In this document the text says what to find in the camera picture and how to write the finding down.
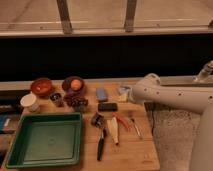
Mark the small metal cup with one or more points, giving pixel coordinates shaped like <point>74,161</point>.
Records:
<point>56,98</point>

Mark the white cup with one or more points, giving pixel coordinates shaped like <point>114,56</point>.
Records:
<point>30,102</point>

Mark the green plastic tray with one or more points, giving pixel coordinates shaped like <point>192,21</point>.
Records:
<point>46,140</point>

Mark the cream spatula tool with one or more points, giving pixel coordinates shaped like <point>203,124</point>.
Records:
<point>113,129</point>

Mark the black handled brush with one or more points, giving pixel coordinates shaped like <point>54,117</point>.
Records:
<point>98,121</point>

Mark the black rectangular block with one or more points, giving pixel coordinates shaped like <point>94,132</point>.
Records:
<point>107,107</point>

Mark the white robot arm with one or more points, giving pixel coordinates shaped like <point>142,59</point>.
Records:
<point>195,99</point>

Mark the crumpled blue cloth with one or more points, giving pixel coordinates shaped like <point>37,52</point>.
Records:
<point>123,91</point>

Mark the red bowl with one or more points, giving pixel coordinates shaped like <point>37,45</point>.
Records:
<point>41,87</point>

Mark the grey faucet fixture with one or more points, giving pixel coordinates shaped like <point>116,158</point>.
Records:
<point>204,73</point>

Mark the red handled tool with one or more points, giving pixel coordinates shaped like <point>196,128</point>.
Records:
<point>122,120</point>

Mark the blue object at left edge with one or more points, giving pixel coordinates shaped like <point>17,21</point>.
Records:
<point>4,121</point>

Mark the blue sponge block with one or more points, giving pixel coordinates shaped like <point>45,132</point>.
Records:
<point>101,95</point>

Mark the dark maroon bowl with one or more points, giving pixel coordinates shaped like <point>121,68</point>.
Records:
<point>67,88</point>

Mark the orange ball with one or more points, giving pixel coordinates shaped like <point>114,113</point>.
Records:
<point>76,84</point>

